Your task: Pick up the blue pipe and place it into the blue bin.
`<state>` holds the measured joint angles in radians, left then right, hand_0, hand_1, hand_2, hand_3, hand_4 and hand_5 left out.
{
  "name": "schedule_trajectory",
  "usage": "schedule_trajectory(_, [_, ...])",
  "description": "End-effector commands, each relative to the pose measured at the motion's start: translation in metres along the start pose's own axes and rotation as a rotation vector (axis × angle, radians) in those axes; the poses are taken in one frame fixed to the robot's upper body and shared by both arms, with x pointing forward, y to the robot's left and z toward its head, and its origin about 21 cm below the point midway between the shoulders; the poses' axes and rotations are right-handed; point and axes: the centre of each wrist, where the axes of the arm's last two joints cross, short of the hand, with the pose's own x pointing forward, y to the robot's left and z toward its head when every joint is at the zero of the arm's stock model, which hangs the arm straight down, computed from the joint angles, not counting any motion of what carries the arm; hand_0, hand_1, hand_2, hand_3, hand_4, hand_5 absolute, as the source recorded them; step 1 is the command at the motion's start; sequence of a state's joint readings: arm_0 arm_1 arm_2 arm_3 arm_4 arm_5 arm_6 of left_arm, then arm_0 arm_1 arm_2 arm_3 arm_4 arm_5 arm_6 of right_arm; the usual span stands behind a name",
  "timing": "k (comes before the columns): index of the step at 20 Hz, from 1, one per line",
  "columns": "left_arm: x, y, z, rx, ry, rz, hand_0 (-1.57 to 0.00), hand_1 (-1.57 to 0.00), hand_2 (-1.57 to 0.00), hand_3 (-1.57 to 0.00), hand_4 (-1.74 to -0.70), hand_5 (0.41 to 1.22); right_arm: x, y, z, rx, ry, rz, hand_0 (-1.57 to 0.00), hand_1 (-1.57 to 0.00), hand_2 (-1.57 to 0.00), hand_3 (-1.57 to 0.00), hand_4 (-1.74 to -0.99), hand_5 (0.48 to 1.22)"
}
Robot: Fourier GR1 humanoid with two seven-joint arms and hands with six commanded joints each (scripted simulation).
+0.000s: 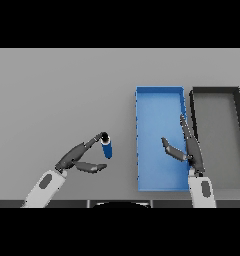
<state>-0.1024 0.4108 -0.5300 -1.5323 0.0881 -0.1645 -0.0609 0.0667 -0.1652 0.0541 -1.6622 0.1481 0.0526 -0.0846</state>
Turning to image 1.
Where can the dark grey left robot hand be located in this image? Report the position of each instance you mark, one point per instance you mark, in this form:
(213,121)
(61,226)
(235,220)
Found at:
(73,156)

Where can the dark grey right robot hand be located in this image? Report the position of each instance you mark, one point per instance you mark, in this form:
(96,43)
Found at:
(193,150)

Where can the blue pipe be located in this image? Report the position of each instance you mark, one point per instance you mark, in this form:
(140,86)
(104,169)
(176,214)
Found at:
(107,148)

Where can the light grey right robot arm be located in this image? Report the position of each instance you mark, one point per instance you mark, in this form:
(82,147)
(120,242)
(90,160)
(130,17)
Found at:
(202,190)

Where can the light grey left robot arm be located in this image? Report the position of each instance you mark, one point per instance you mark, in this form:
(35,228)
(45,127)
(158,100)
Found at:
(44,187)

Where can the dark grey bin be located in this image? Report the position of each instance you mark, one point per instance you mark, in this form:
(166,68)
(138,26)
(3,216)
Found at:
(218,136)

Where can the blue bin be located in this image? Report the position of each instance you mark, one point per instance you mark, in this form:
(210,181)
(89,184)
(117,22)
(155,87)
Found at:
(160,140)

